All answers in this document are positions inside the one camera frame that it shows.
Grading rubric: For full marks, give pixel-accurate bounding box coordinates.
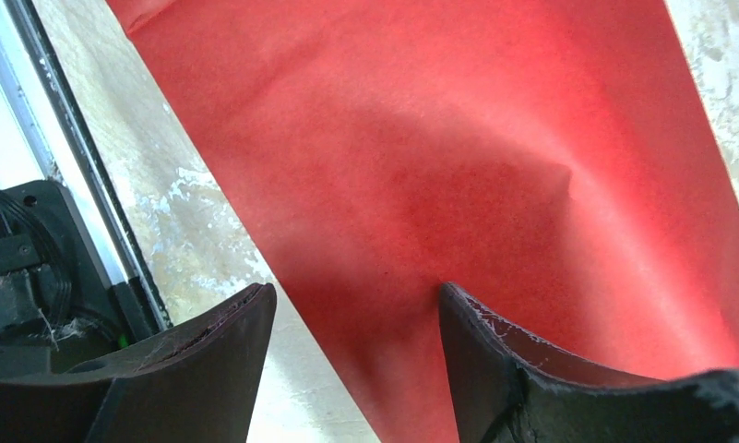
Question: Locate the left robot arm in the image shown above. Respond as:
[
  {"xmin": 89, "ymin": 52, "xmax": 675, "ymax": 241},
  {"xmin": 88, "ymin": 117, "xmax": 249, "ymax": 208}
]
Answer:
[{"xmin": 0, "ymin": 180, "xmax": 739, "ymax": 442}]

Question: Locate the red paper bag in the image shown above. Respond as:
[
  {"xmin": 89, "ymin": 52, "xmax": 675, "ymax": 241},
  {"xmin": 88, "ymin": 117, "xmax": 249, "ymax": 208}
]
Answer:
[{"xmin": 110, "ymin": 1, "xmax": 739, "ymax": 442}]

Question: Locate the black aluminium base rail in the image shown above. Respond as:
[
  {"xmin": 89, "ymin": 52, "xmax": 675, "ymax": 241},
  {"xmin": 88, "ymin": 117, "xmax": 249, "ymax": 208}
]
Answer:
[{"xmin": 0, "ymin": 1, "xmax": 173, "ymax": 332}]

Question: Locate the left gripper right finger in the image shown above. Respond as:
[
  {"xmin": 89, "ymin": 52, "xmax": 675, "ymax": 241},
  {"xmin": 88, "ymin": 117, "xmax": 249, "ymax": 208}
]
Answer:
[{"xmin": 439, "ymin": 283, "xmax": 739, "ymax": 442}]

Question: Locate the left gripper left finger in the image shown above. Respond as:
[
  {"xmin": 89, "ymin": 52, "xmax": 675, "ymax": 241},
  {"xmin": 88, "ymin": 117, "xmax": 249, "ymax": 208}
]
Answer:
[{"xmin": 0, "ymin": 283, "xmax": 277, "ymax": 442}]

